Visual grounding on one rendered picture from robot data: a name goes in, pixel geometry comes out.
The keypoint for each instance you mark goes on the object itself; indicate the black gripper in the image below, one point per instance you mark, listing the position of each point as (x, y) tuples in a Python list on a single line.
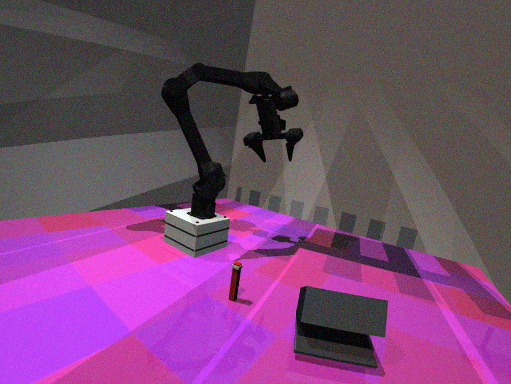
[(270, 131)]

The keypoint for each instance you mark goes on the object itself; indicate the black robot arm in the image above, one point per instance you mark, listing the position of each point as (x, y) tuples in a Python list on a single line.
[(174, 93)]

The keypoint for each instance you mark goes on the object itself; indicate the dark red peg with red top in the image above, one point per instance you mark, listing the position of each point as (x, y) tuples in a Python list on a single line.
[(235, 278)]

